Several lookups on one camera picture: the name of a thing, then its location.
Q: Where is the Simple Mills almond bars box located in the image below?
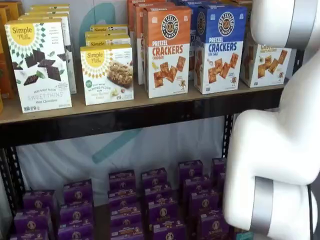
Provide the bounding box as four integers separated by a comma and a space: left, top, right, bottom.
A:
84, 31, 132, 49
79, 43, 135, 106
89, 24, 129, 35

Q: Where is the orange cheddar pretzel crackers box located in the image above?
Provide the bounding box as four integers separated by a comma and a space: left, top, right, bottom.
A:
142, 4, 194, 99
136, 2, 176, 85
131, 0, 173, 76
126, 0, 166, 74

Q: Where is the blue sea salt crackers box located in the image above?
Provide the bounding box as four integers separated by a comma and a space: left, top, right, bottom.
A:
186, 1, 247, 81
193, 3, 248, 95
171, 0, 226, 6

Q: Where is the Simple Mills Sweet Thins box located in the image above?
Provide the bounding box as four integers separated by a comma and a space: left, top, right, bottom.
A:
31, 3, 71, 9
23, 10, 71, 18
17, 14, 78, 95
4, 17, 73, 114
27, 7, 71, 13

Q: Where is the yellow and white crackers box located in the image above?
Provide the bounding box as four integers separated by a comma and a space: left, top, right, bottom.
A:
239, 32, 298, 89

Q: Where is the teal printed box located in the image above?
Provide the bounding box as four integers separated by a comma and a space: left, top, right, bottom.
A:
235, 230, 255, 240

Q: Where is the orange snack box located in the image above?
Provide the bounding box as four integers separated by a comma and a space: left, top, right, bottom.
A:
7, 1, 25, 22
0, 7, 16, 100

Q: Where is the white backdrop with teal logo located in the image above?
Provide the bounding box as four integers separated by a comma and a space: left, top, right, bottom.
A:
4, 0, 235, 201

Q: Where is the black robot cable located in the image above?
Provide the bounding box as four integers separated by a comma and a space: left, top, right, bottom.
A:
306, 183, 316, 240

